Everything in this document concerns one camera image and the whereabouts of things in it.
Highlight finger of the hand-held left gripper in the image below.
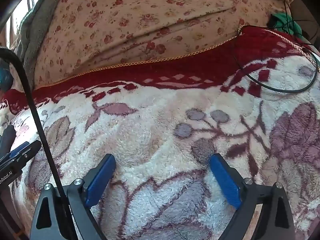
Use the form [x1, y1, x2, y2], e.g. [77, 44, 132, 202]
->
[0, 125, 17, 153]
[0, 140, 42, 165]

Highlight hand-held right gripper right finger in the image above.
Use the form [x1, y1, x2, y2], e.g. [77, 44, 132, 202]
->
[209, 153, 297, 240]

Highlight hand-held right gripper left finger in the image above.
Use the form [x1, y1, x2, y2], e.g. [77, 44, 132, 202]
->
[30, 154, 117, 240]

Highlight teal cloth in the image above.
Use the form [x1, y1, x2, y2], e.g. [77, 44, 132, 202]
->
[0, 62, 14, 90]

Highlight red and white fleece blanket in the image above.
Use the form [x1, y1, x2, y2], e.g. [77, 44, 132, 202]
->
[0, 26, 320, 240]

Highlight grey plush blanket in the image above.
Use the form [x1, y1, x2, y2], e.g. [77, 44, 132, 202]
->
[15, 0, 68, 90]

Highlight window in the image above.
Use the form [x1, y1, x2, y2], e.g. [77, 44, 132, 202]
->
[25, 0, 38, 14]

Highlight floral print bed sheet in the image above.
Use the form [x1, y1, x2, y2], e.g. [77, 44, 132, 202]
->
[35, 0, 288, 88]

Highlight green cloth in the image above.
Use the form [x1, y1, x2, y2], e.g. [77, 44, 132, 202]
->
[269, 12, 304, 38]

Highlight thick black sleeved cable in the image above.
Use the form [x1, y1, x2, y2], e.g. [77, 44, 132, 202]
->
[0, 48, 78, 240]

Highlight thin black cable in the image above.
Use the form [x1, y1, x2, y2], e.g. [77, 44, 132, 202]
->
[234, 0, 320, 94]

